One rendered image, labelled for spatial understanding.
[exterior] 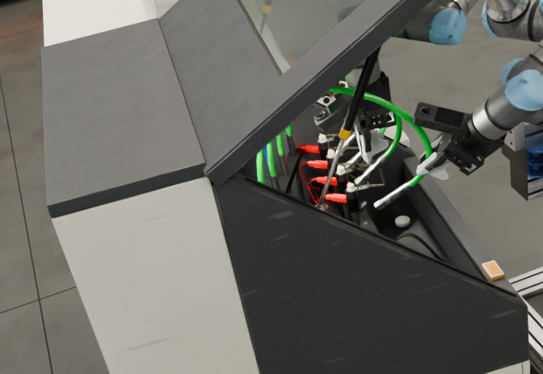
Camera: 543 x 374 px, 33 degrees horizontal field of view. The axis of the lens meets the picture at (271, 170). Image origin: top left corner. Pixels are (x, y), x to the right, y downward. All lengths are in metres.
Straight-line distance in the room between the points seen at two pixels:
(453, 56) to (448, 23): 3.18
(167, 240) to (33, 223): 2.82
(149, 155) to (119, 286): 0.25
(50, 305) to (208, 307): 2.19
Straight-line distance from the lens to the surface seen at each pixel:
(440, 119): 1.86
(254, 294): 1.77
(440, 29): 1.91
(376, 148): 2.06
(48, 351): 3.70
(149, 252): 1.67
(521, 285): 3.18
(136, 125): 1.76
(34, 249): 4.28
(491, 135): 1.82
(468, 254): 2.17
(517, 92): 1.75
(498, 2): 2.49
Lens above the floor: 2.31
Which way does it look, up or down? 32 degrees down
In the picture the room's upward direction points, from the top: 12 degrees counter-clockwise
